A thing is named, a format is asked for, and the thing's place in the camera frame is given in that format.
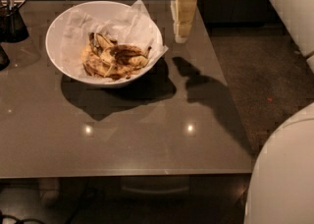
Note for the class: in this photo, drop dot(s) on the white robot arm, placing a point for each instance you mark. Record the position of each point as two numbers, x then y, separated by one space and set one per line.
277 75

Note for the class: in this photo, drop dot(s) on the white ceramic bowl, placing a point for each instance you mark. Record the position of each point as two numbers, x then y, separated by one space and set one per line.
52 43

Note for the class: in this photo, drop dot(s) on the brown spotted banana pile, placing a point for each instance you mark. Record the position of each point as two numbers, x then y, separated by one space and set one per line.
99 62

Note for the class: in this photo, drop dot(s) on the white paper liner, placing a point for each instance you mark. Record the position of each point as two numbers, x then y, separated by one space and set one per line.
130 25

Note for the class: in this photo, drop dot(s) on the dark glass pitcher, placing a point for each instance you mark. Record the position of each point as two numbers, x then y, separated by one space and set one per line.
12 26

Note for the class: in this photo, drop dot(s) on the dark round object left edge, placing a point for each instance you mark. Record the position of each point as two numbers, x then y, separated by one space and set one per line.
4 60

